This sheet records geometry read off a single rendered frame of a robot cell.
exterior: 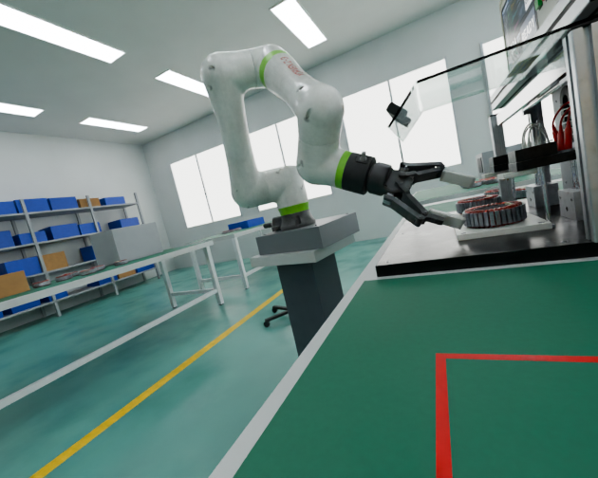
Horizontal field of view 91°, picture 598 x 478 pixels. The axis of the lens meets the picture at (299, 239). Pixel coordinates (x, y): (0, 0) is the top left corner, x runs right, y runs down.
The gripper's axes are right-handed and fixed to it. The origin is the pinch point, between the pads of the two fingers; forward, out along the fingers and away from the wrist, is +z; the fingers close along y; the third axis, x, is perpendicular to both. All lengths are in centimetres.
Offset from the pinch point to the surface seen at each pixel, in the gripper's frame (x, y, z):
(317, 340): -11.5, -44.5, -12.8
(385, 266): -0.6, -23.3, -9.6
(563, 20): -30.4, 6.8, 2.1
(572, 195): -6.0, 1.7, 16.3
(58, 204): 284, 60, -580
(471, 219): 1.0, -3.9, 2.5
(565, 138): -12.7, 8.2, 11.7
